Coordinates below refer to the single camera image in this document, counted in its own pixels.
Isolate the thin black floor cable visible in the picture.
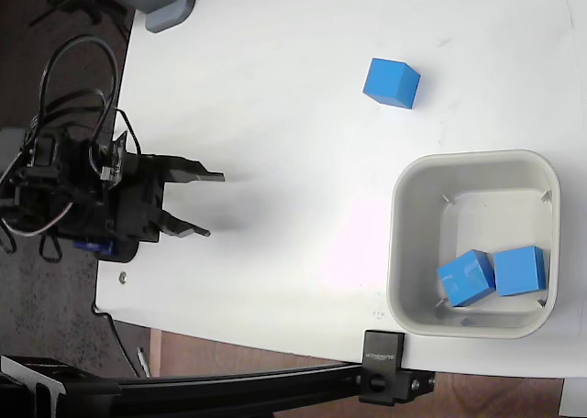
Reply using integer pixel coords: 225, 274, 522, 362
93, 303, 139, 379

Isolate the matte blue cube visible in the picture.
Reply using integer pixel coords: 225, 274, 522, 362
361, 57, 422, 111
492, 245, 550, 298

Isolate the glossy blue cube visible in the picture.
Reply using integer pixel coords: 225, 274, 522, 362
436, 248, 498, 309

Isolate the white plastic bin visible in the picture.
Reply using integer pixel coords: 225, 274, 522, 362
386, 148, 562, 338

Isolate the white table leg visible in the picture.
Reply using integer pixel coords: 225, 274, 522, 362
558, 376, 587, 418

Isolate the gray device base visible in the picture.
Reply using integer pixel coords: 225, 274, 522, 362
98, 0, 199, 35

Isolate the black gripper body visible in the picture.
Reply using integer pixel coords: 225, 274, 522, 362
107, 151, 167, 244

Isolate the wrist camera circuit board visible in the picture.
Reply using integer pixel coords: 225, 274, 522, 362
99, 131, 129, 190

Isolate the black clamp bracket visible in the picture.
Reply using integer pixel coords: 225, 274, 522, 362
357, 329, 436, 408

